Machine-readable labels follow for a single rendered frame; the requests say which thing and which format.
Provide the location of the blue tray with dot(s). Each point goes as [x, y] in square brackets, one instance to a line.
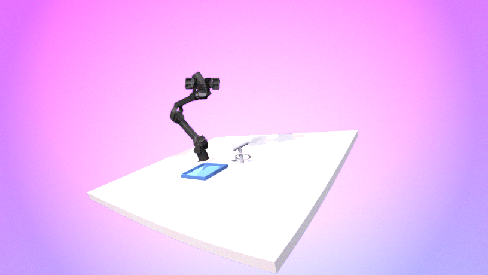
[204, 171]

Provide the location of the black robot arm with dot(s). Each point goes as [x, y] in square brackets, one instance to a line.
[200, 142]

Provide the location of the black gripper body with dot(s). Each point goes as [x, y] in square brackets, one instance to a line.
[202, 85]

